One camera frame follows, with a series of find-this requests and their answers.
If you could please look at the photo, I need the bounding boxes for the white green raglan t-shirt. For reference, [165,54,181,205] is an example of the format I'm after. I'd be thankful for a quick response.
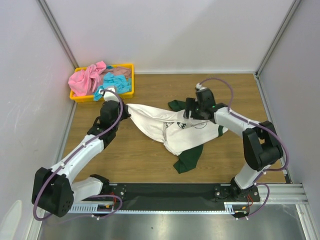
[127,100,228,174]

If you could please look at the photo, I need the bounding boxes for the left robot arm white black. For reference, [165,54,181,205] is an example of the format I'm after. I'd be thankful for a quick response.
[31,99,130,221]

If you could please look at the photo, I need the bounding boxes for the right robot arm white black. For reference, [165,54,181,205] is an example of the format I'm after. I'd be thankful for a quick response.
[184,84,284,201]

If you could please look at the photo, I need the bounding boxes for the cyan t-shirt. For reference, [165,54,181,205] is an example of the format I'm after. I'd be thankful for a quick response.
[93,72,132,101]

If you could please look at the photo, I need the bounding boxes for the mauve t-shirt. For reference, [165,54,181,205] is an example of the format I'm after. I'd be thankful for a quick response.
[102,65,132,79]

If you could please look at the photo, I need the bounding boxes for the yellow plastic bin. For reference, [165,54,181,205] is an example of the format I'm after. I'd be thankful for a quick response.
[69,63,135,103]

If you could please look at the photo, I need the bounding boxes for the pink t-shirt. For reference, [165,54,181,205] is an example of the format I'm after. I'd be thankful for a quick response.
[68,61,107,97]

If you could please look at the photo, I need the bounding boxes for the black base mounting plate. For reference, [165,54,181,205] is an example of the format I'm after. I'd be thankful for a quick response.
[110,183,260,210]

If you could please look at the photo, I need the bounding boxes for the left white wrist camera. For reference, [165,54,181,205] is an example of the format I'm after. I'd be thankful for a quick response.
[98,86,118,102]

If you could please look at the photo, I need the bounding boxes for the white slotted cable duct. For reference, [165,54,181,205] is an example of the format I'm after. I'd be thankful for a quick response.
[68,202,250,216]

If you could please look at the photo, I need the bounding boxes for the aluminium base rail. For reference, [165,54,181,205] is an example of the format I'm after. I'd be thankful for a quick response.
[254,183,309,205]

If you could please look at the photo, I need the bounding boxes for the left aluminium frame post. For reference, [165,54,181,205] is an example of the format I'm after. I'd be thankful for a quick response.
[36,0,79,69]

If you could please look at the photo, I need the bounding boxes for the aluminium frame post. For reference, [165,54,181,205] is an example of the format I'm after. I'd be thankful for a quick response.
[36,0,79,69]
[255,0,303,77]

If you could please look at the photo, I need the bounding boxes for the right aluminium frame post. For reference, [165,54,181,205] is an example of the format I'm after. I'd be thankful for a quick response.
[255,0,303,77]

